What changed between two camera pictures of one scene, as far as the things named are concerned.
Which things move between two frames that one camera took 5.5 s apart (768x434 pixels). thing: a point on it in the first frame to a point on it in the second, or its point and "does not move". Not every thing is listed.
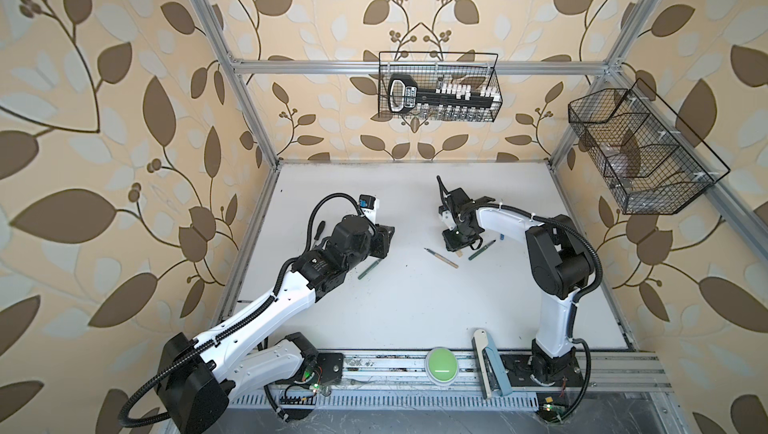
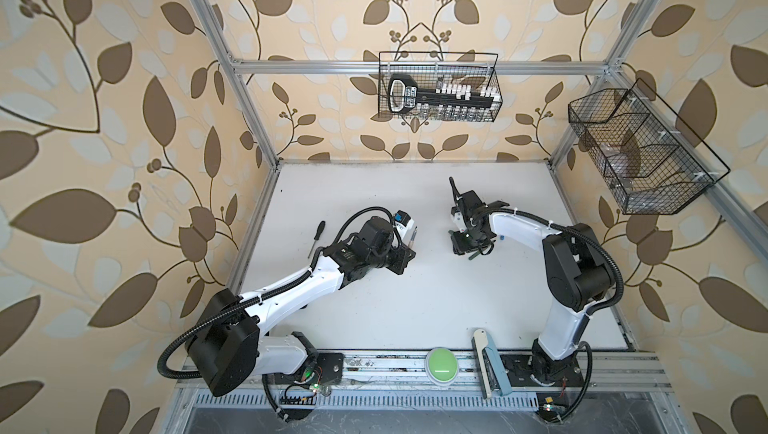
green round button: [441, 366] does not move
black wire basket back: [441, 86] does not move
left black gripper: [382, 239] to [404, 256]
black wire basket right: [652, 162] does not move
